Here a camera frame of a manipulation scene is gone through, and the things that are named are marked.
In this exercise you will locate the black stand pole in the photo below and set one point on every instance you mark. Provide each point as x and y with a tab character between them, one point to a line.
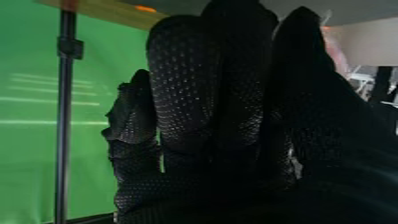
65	116

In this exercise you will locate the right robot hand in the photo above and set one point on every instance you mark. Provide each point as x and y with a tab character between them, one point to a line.
196	100

